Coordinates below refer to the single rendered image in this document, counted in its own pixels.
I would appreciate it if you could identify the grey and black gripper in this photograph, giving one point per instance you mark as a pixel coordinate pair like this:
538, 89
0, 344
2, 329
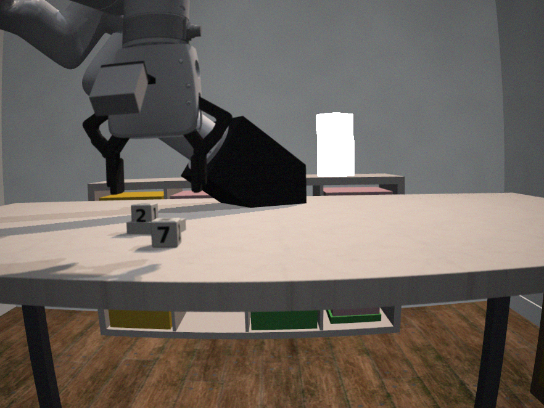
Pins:
170, 107

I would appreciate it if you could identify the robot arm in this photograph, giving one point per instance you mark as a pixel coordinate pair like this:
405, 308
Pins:
68, 37

